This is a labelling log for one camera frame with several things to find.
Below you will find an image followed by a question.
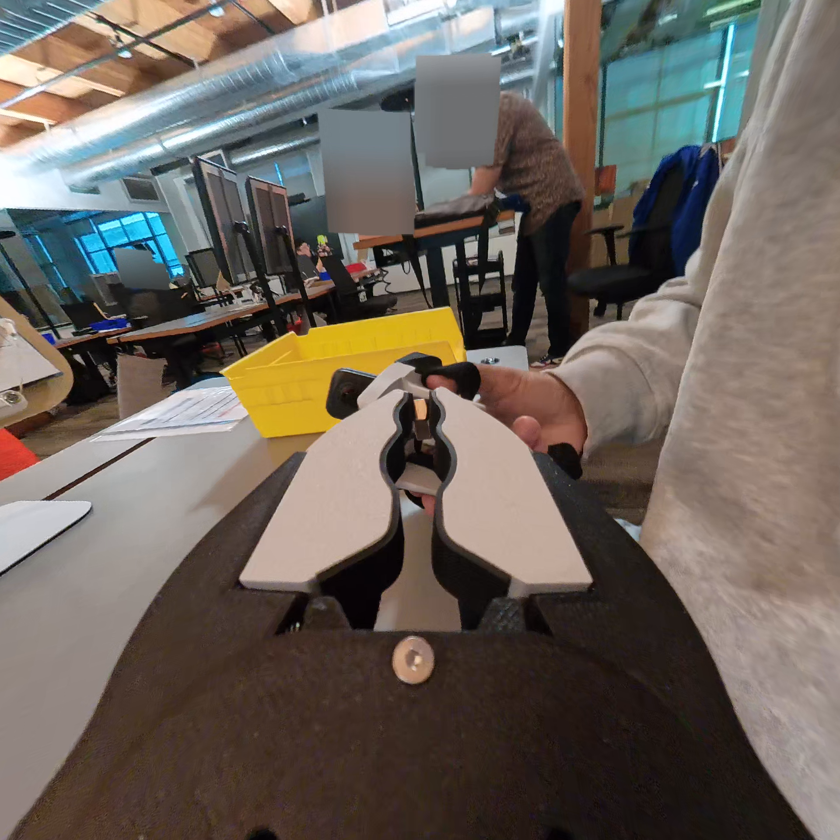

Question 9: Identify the black desk chair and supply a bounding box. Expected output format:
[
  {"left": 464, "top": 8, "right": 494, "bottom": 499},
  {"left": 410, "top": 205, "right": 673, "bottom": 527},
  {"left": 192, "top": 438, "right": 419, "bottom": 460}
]
[{"left": 320, "top": 252, "right": 399, "bottom": 322}]

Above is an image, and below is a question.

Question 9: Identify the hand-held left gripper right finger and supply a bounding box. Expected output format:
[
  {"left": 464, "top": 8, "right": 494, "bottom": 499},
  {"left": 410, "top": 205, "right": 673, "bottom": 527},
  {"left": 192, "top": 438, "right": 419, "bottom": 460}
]
[{"left": 428, "top": 387, "right": 594, "bottom": 630}]

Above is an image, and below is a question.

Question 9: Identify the person's right hand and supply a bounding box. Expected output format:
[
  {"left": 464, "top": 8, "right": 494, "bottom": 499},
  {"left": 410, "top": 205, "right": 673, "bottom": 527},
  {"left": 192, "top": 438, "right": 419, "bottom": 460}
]
[{"left": 478, "top": 364, "right": 589, "bottom": 457}]

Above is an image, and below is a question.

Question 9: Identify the laminated instruction sheet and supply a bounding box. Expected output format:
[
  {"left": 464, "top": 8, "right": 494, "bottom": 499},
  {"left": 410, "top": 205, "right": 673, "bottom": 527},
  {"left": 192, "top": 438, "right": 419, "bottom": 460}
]
[{"left": 92, "top": 386, "right": 250, "bottom": 442}]

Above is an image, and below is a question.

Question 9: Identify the wooden post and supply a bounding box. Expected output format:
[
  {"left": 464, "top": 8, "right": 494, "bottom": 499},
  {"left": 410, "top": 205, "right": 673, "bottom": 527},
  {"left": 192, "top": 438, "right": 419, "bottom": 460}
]
[{"left": 562, "top": 0, "right": 603, "bottom": 342}]

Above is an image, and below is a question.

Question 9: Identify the grey desk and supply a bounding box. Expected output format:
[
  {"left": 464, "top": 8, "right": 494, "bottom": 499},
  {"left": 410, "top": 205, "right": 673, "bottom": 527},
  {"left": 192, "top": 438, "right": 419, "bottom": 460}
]
[{"left": 0, "top": 344, "right": 529, "bottom": 815}]

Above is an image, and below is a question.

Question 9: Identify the long brown-edged desk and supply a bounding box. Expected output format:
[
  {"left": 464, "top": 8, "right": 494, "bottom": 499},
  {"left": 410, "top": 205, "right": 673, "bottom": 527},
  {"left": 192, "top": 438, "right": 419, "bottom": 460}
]
[{"left": 108, "top": 283, "right": 382, "bottom": 368}]

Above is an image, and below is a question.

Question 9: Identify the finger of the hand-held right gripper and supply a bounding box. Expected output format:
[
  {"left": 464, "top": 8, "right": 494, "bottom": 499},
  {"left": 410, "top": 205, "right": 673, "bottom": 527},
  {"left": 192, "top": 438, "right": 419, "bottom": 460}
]
[
  {"left": 356, "top": 362, "right": 432, "bottom": 408},
  {"left": 394, "top": 461, "right": 450, "bottom": 497}
]

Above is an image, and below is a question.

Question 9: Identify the red bin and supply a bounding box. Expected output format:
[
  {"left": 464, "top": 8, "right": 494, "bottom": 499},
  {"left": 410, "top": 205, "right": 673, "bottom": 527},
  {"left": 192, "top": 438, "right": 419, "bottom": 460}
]
[{"left": 0, "top": 427, "right": 42, "bottom": 483}]

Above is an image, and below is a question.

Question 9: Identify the tan document holder board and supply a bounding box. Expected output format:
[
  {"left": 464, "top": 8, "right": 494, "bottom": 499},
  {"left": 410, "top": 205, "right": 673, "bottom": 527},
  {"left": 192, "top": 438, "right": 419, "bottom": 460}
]
[{"left": 0, "top": 295, "right": 74, "bottom": 429}]

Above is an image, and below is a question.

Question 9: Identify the small dark monitor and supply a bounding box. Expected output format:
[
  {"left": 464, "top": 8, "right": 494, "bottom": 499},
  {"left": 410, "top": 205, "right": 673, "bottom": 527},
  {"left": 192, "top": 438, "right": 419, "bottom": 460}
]
[{"left": 185, "top": 248, "right": 222, "bottom": 290}]

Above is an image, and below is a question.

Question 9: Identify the blue jacket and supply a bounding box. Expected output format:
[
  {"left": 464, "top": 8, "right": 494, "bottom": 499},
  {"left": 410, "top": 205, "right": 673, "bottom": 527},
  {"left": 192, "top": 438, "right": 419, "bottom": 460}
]
[{"left": 629, "top": 144, "right": 723, "bottom": 263}]

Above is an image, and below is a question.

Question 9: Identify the person's right forearm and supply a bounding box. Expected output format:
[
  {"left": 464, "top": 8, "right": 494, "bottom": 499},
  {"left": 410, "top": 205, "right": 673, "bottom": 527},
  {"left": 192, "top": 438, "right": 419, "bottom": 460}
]
[{"left": 545, "top": 276, "right": 723, "bottom": 460}]

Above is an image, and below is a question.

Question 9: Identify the silver ventilation duct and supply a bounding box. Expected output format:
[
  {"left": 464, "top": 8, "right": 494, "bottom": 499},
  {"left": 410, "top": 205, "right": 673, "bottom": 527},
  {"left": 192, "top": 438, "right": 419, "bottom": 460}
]
[{"left": 0, "top": 13, "right": 565, "bottom": 191}]

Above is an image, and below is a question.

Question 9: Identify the black office chair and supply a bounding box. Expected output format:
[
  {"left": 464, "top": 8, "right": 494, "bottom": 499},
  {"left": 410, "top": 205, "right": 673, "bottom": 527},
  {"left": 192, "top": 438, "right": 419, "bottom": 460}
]
[{"left": 567, "top": 161, "right": 690, "bottom": 322}]

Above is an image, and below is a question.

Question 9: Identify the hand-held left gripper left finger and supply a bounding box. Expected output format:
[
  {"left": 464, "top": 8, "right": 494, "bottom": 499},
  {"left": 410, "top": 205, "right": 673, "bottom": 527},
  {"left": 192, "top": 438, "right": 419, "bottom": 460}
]
[{"left": 238, "top": 389, "right": 416, "bottom": 630}]

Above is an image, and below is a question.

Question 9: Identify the standing desk with bag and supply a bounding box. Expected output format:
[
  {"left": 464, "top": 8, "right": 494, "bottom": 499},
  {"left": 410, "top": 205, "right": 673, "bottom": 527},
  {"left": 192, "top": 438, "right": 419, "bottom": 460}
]
[{"left": 353, "top": 193, "right": 529, "bottom": 309}]

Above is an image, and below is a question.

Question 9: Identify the grey cardboard sheet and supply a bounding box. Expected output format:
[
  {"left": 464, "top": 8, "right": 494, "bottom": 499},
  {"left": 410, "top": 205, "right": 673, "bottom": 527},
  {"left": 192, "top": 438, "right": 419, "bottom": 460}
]
[{"left": 117, "top": 354, "right": 169, "bottom": 421}]

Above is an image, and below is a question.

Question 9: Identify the person's grey sweatshirt torso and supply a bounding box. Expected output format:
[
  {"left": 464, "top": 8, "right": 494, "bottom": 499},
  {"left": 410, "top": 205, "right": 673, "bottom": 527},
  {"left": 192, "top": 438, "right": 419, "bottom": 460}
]
[{"left": 640, "top": 0, "right": 840, "bottom": 840}]

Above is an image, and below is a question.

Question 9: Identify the divided yellow plastic bin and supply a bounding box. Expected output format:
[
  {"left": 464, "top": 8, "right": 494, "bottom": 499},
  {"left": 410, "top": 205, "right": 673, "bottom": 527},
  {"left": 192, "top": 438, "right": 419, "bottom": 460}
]
[{"left": 221, "top": 306, "right": 467, "bottom": 438}]

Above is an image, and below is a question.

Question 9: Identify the black cart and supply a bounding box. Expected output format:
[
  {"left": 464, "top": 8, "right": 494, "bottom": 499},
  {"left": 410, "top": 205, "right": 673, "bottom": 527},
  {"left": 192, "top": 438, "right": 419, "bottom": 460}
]
[{"left": 453, "top": 252, "right": 509, "bottom": 349}]

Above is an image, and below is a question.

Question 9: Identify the tall dark monitor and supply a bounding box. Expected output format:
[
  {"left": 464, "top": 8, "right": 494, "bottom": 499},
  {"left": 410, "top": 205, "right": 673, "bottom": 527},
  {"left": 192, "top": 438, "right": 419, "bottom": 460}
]
[
  {"left": 190, "top": 155, "right": 255, "bottom": 284},
  {"left": 245, "top": 176, "right": 294, "bottom": 277}
]

